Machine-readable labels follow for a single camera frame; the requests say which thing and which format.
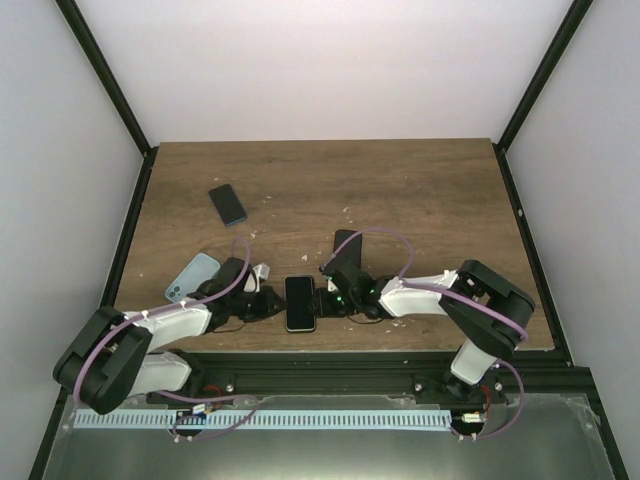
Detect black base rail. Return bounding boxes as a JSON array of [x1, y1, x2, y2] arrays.
[[64, 352, 594, 409]]

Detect black frame post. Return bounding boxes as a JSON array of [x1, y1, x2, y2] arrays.
[[497, 0, 596, 151], [53, 0, 152, 157]]

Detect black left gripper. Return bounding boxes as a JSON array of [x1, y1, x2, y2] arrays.
[[230, 286, 290, 323]]

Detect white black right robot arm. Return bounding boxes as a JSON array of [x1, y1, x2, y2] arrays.
[[316, 254, 536, 403]]

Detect grey metal front plate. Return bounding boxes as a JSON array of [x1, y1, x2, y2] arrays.
[[44, 394, 614, 479]]

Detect magenta phone black screen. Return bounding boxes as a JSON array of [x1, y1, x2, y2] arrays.
[[333, 229, 363, 268]]

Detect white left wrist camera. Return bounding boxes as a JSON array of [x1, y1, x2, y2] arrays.
[[244, 263, 270, 293]]

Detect black frame post left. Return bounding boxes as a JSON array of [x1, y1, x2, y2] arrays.
[[53, 0, 152, 157]]

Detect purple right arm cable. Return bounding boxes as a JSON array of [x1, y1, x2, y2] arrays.
[[319, 227, 530, 344]]

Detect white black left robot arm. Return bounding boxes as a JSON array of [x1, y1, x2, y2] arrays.
[[53, 257, 285, 414]]

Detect white phone black screen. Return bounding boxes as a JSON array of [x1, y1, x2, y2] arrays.
[[284, 275, 316, 333]]

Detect blue phone black screen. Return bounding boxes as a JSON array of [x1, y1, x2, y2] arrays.
[[208, 184, 247, 226]]

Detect light blue slotted cable duct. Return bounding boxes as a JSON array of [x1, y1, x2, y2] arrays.
[[73, 409, 452, 432]]

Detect black frame post right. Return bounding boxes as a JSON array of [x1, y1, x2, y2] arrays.
[[497, 0, 596, 151]]

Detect light blue phone case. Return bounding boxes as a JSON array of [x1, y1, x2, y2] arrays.
[[164, 253, 220, 303]]

